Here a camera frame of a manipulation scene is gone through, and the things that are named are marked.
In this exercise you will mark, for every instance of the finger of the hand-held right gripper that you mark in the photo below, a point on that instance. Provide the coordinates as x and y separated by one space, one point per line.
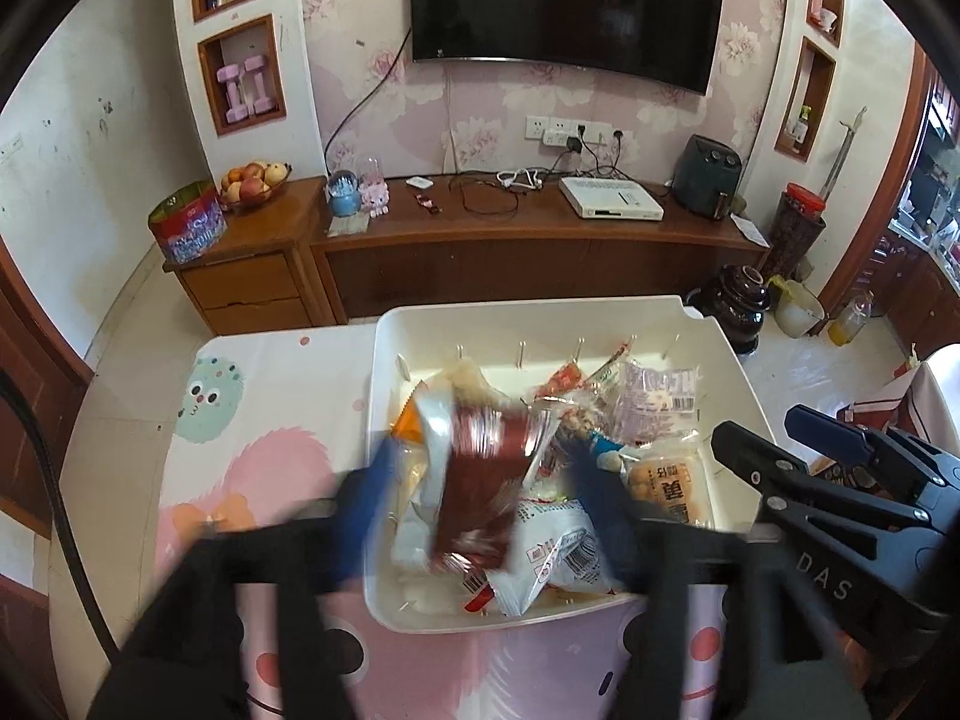
757 461
840 431

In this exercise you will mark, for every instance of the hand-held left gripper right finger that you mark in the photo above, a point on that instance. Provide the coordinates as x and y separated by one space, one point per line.
600 510

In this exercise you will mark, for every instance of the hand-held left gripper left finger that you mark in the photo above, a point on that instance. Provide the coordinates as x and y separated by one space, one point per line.
364 510

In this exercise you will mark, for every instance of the white silver snack packet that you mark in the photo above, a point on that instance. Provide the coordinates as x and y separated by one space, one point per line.
555 547

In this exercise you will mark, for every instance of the teal foil snack packet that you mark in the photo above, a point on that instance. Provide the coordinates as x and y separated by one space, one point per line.
604 451

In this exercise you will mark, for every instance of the orange cake packet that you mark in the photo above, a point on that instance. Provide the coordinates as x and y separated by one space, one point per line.
667 487

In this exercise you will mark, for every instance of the orange white snack packet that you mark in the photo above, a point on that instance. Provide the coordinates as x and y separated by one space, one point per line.
431 450

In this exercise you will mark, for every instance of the dark red snack packet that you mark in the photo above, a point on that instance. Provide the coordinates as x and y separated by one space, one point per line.
480 495

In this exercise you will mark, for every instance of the white plastic storage box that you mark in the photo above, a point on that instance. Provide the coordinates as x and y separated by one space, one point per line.
390 390

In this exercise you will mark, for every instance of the red striped cracker packet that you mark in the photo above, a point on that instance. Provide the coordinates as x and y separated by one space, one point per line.
652 397

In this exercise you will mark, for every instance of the orange bread packet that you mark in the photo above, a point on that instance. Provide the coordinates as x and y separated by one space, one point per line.
570 379

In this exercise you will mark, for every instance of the white red table cover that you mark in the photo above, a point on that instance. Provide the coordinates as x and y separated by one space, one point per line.
937 382

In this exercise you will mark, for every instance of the yellow oil bottle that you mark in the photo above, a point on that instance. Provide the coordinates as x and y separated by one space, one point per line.
851 322

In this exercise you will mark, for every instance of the white plastic bucket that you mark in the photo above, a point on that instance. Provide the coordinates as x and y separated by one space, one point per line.
799 311

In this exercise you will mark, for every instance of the dark brown ceramic jar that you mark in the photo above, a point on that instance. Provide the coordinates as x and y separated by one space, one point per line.
742 307

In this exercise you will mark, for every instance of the red lid jar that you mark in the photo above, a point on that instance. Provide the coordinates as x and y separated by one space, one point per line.
795 229

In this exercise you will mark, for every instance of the white paper sheet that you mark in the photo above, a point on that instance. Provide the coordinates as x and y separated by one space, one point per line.
750 231

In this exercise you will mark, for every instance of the wooden television cabinet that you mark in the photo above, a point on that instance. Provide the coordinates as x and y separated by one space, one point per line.
487 262

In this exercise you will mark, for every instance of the dark grey air fryer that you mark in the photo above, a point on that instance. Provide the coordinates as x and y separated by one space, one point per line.
705 176

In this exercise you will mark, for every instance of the white set-top box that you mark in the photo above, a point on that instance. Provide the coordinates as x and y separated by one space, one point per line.
611 199

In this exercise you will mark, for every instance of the blue snow globe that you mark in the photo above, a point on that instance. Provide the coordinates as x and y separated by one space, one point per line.
343 199

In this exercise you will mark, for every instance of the pink figurine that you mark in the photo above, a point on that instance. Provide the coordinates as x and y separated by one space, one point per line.
375 195

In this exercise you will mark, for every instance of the red round tin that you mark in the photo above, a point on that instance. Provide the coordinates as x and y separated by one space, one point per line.
187 229

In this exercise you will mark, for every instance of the small white charger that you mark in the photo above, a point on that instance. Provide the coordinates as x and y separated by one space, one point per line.
418 182

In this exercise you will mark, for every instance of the brown wooden door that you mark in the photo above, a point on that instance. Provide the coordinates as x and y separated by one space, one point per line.
37 405

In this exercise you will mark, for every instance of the fruit bowl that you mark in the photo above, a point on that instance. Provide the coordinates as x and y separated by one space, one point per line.
251 184

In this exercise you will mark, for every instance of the white pink cup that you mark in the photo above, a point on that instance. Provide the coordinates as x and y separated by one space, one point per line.
823 19

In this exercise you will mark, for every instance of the black television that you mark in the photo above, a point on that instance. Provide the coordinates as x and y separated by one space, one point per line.
562 0

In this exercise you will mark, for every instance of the white wall sockets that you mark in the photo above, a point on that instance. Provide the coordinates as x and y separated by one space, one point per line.
555 131

